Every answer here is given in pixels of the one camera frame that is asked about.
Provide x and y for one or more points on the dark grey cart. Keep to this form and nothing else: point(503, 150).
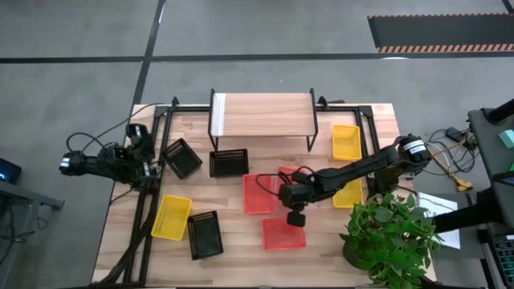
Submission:
point(488, 140)

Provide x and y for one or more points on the white printed paper sheet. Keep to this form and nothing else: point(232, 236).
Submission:
point(441, 204)

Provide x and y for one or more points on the black hazard-striped floor mat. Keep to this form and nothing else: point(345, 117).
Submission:
point(441, 30)

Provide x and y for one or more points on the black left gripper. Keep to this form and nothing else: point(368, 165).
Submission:
point(141, 145)

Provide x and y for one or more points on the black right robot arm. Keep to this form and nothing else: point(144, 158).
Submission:
point(361, 164)

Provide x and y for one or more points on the wooden shelf with black legs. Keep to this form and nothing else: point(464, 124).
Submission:
point(265, 114)

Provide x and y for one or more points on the black power adapter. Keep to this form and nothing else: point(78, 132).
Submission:
point(455, 133)

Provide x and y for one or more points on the teal box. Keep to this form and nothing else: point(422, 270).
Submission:
point(508, 138)

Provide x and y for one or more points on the red plastic slotted basket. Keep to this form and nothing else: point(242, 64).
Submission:
point(257, 194)
point(281, 237)
point(286, 172)

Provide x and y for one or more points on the green potted plant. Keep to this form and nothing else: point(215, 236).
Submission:
point(385, 237)

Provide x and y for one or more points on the black stand leg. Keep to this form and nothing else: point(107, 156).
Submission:
point(470, 214)

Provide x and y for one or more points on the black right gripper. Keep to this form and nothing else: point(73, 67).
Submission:
point(295, 196)

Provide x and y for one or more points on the black keyboard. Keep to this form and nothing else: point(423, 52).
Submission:
point(505, 253)

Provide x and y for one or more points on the black plastic slotted basket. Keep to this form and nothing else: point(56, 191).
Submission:
point(205, 236)
point(182, 159)
point(229, 164)

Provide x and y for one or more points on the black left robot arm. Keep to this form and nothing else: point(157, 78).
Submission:
point(96, 162)

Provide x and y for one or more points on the yellow plastic slotted basket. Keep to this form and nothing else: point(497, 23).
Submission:
point(349, 197)
point(347, 142)
point(172, 217)

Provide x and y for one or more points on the grey desk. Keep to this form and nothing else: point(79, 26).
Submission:
point(24, 192)

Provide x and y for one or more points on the black device with blue light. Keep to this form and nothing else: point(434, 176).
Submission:
point(10, 170)

